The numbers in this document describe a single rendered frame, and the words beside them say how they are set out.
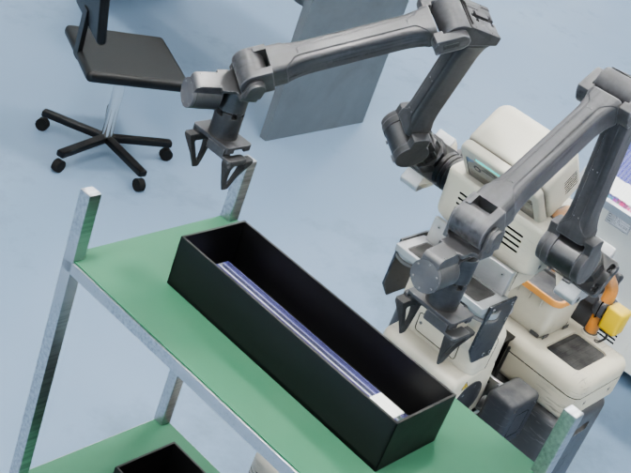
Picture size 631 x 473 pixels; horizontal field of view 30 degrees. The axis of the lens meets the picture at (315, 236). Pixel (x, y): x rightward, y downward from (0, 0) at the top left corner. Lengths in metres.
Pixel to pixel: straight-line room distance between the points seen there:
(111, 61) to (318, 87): 1.19
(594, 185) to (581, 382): 0.72
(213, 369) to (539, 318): 1.01
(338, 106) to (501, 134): 3.02
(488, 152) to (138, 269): 0.74
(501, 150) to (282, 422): 0.74
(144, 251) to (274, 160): 2.67
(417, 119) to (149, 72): 2.07
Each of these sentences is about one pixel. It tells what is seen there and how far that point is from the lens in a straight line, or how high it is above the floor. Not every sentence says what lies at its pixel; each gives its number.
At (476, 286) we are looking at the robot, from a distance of 2.50.
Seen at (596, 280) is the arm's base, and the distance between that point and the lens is 2.44.
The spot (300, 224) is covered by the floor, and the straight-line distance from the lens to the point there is 4.60.
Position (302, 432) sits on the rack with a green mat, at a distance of 2.07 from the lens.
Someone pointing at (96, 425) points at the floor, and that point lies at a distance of 3.39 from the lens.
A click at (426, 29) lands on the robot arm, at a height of 1.56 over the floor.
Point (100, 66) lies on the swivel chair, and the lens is 4.30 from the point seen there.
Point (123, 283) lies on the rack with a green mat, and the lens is 2.27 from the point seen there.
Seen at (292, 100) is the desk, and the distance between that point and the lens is 5.12.
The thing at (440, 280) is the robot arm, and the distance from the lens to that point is 1.85.
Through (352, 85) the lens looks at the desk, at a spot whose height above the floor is 0.22.
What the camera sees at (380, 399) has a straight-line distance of 2.13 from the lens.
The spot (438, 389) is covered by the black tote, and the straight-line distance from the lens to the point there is 2.13.
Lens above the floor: 2.23
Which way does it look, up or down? 29 degrees down
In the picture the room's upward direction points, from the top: 21 degrees clockwise
